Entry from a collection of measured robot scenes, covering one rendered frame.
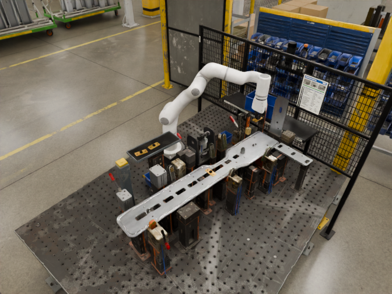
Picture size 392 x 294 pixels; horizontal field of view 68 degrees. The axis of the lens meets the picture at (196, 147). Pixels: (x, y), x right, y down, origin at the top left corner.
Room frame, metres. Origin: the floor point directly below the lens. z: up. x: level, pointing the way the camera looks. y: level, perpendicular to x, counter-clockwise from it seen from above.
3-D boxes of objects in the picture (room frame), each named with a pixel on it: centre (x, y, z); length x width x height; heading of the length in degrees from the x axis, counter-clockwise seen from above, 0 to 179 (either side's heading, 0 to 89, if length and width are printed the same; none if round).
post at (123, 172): (1.42, 0.48, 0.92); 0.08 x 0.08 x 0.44; 42
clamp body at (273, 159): (1.62, -0.55, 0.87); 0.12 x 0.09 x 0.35; 42
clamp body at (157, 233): (0.97, 0.21, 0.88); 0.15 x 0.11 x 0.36; 42
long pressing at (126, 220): (1.48, -0.10, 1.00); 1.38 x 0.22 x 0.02; 132
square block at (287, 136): (1.90, -0.74, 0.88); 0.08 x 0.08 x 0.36; 42
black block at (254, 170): (1.56, -0.42, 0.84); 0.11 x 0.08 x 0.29; 42
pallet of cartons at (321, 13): (6.29, -2.13, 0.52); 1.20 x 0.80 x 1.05; 138
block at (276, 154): (1.72, -0.63, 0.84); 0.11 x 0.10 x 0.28; 42
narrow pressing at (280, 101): (1.98, -0.66, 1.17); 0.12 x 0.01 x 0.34; 42
